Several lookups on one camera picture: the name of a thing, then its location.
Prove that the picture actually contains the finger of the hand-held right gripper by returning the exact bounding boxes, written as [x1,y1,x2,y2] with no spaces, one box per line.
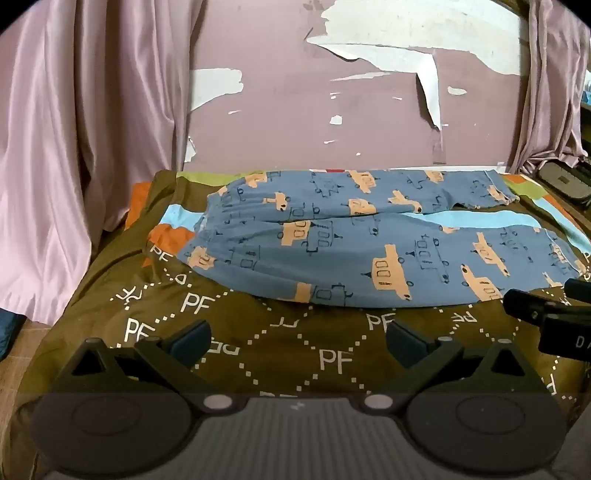
[502,288,563,331]
[564,278,591,306]

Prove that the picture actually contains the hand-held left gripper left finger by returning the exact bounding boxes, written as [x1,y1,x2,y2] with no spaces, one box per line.
[54,319,247,416]

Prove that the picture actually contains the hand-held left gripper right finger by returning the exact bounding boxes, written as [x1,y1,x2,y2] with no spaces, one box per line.
[358,320,544,415]

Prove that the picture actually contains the blue car print pants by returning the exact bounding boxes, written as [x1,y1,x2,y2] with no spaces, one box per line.
[178,168,591,309]

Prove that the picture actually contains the brown printed blanket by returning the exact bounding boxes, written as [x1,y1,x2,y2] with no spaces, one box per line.
[9,170,591,462]

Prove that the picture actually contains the dark grey bag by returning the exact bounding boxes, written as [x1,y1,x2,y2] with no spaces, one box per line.
[538,159,591,208]

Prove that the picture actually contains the dark blue cloth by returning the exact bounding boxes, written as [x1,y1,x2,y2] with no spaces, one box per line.
[0,308,24,363]

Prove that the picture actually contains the pink satin curtain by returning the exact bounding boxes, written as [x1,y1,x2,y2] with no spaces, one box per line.
[508,0,591,176]
[0,0,206,324]

